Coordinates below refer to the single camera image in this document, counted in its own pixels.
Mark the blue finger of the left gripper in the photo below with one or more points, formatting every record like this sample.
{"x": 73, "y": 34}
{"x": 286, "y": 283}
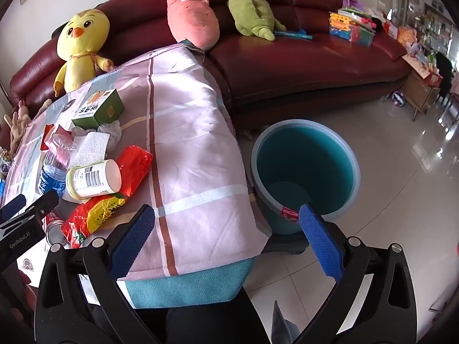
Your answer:
{"x": 41, "y": 207}
{"x": 9, "y": 210}

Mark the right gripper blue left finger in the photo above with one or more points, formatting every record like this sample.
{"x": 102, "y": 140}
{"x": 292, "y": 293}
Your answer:
{"x": 127, "y": 240}

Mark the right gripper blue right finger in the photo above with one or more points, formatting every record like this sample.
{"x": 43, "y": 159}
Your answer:
{"x": 325, "y": 247}

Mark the red soda can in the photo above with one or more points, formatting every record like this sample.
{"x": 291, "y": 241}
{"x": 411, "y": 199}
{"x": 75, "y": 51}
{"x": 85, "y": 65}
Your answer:
{"x": 52, "y": 224}

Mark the red yellow snack bag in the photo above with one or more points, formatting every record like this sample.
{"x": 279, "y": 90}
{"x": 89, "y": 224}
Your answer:
{"x": 134, "y": 163}

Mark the clear plastic water bottle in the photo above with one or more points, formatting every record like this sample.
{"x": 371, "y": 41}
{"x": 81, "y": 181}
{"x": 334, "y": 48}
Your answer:
{"x": 57, "y": 158}

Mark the white supplement jar green band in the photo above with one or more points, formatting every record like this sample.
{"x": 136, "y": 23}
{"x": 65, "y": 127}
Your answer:
{"x": 98, "y": 179}

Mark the white paper tissue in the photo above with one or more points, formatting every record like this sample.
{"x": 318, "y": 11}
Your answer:
{"x": 90, "y": 149}

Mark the clear plastic bag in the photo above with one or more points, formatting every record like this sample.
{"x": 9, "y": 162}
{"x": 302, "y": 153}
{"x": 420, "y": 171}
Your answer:
{"x": 115, "y": 133}

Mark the green tea box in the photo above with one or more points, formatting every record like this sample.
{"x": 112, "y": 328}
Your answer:
{"x": 101, "y": 108}

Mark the teal plastic trash bin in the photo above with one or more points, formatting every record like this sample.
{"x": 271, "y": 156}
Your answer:
{"x": 297, "y": 162}

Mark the beige rabbit plush toy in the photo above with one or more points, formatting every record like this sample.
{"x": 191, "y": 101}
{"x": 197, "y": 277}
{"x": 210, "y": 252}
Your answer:
{"x": 15, "y": 126}

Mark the pink plaid tablecloth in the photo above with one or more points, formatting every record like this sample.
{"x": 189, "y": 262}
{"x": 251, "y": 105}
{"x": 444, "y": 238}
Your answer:
{"x": 205, "y": 239}

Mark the yellow chick plush toy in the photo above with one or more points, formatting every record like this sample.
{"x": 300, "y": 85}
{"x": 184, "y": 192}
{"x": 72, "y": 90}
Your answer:
{"x": 78, "y": 46}

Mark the small ball under table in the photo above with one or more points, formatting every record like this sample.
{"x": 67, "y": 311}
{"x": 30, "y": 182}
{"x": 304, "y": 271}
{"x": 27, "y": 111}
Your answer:
{"x": 397, "y": 98}

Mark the dark red leather sofa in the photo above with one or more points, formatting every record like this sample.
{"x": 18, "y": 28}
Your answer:
{"x": 262, "y": 81}

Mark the blue toy on sofa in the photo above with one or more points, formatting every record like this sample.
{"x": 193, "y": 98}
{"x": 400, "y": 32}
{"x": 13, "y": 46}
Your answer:
{"x": 301, "y": 34}

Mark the colourful toy blocks box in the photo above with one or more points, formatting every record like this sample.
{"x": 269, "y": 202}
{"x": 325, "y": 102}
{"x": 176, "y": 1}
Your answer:
{"x": 353, "y": 26}

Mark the pink carrot bunny plush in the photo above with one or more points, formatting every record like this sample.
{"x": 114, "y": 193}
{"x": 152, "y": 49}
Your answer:
{"x": 193, "y": 21}

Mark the green dinosaur plush toy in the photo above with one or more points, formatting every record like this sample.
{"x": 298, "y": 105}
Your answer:
{"x": 255, "y": 18}

